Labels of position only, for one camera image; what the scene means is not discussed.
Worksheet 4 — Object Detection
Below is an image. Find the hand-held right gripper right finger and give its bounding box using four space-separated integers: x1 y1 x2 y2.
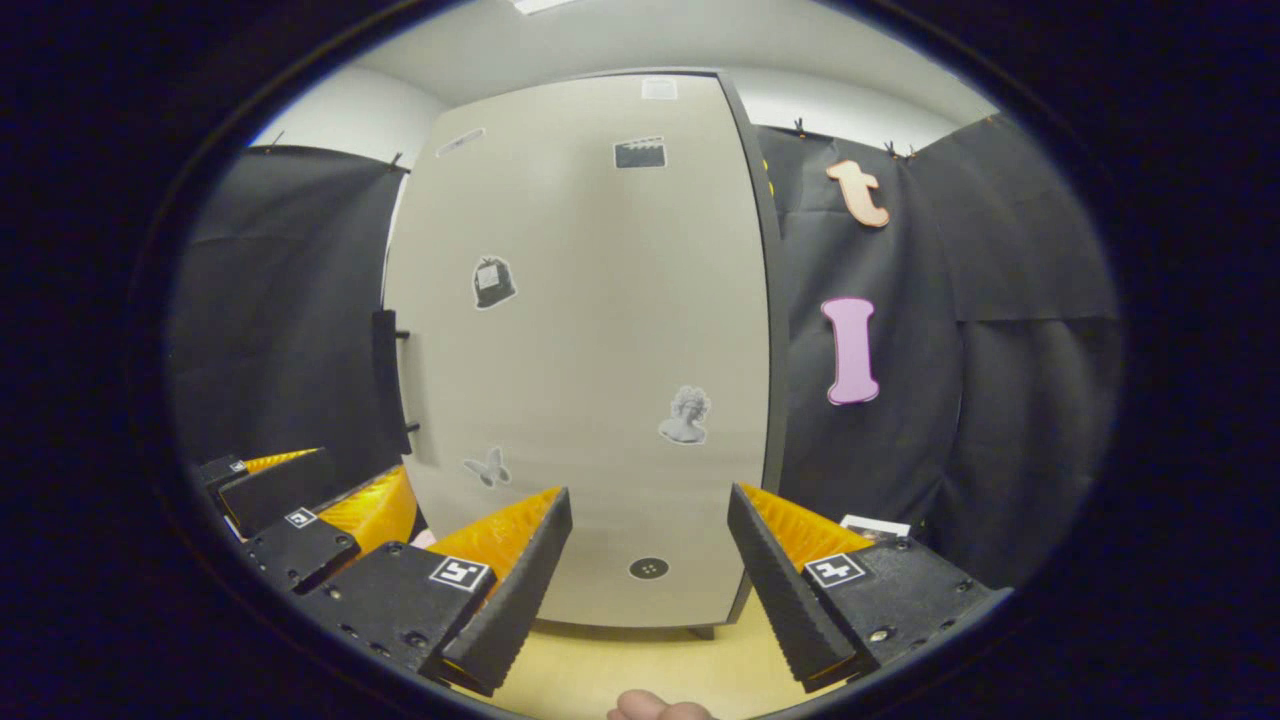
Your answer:
727 483 1011 693

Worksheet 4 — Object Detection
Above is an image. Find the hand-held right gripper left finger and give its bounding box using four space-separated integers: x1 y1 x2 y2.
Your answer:
300 487 573 698

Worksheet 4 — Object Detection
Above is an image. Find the black door handle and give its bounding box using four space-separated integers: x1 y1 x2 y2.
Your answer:
372 308 413 456

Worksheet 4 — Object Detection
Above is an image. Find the white photo booklet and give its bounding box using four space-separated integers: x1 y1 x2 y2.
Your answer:
840 514 913 543

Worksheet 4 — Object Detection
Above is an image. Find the black backdrop cloth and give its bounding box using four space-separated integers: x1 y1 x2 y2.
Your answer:
170 112 1123 591

